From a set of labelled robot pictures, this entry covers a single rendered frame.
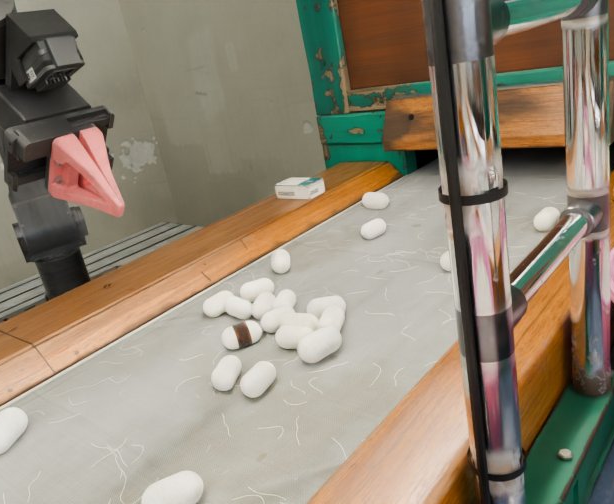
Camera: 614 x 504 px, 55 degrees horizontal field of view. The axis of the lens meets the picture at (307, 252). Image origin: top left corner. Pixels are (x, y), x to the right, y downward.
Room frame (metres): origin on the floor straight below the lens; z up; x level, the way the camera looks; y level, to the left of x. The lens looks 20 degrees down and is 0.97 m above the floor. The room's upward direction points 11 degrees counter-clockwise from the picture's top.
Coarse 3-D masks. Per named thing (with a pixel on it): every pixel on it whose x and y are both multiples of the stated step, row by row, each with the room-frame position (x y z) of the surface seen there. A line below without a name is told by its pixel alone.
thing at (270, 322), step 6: (282, 306) 0.45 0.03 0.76; (288, 306) 0.45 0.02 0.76; (270, 312) 0.45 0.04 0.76; (276, 312) 0.45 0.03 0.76; (282, 312) 0.45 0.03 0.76; (288, 312) 0.45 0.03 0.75; (294, 312) 0.45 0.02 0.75; (264, 318) 0.44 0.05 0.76; (270, 318) 0.44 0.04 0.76; (276, 318) 0.44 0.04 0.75; (264, 324) 0.44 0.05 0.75; (270, 324) 0.44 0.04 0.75; (276, 324) 0.44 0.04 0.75; (264, 330) 0.44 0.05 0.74; (270, 330) 0.44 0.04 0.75; (276, 330) 0.44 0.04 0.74
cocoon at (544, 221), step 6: (546, 210) 0.55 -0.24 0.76; (552, 210) 0.55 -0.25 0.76; (540, 216) 0.54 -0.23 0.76; (546, 216) 0.54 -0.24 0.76; (552, 216) 0.54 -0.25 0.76; (558, 216) 0.55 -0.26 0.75; (534, 222) 0.55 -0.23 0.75; (540, 222) 0.54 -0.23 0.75; (546, 222) 0.54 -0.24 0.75; (552, 222) 0.54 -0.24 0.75; (540, 228) 0.54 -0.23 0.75; (546, 228) 0.54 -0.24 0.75
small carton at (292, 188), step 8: (280, 184) 0.78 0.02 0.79; (288, 184) 0.77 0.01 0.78; (296, 184) 0.77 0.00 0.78; (304, 184) 0.76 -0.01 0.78; (312, 184) 0.76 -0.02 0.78; (320, 184) 0.77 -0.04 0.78; (280, 192) 0.78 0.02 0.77; (288, 192) 0.77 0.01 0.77; (296, 192) 0.76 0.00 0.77; (304, 192) 0.75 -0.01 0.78; (312, 192) 0.75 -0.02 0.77; (320, 192) 0.77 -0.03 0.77
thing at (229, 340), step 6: (252, 324) 0.43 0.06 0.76; (258, 324) 0.44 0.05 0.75; (228, 330) 0.43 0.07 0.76; (252, 330) 0.43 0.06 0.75; (258, 330) 0.43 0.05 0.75; (222, 336) 0.43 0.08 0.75; (228, 336) 0.42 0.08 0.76; (234, 336) 0.42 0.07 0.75; (252, 336) 0.43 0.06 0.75; (258, 336) 0.43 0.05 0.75; (222, 342) 0.43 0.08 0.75; (228, 342) 0.42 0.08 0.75; (234, 342) 0.42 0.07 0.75; (252, 342) 0.43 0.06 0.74; (228, 348) 0.42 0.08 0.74; (234, 348) 0.42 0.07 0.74
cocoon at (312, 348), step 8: (320, 328) 0.40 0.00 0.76; (328, 328) 0.39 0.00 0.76; (312, 336) 0.39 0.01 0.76; (320, 336) 0.39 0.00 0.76; (328, 336) 0.39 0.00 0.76; (336, 336) 0.39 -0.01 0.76; (304, 344) 0.38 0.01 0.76; (312, 344) 0.38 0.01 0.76; (320, 344) 0.38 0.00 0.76; (328, 344) 0.38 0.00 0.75; (336, 344) 0.39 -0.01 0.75; (304, 352) 0.38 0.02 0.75; (312, 352) 0.38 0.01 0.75; (320, 352) 0.38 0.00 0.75; (328, 352) 0.38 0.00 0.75; (304, 360) 0.38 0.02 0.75; (312, 360) 0.38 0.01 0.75
